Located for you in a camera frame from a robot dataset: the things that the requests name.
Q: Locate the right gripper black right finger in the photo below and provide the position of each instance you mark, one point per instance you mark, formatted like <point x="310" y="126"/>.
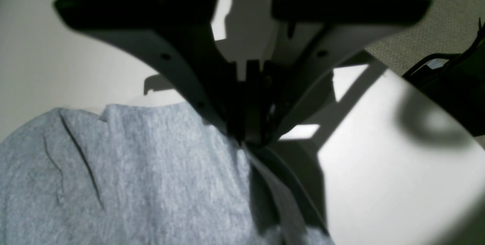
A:
<point x="313" y="37"/>

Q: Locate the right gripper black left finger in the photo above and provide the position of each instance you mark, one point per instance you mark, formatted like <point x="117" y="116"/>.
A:
<point x="175" y="38"/>

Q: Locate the grey T-shirt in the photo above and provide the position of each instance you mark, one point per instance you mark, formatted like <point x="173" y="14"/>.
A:
<point x="145" y="176"/>

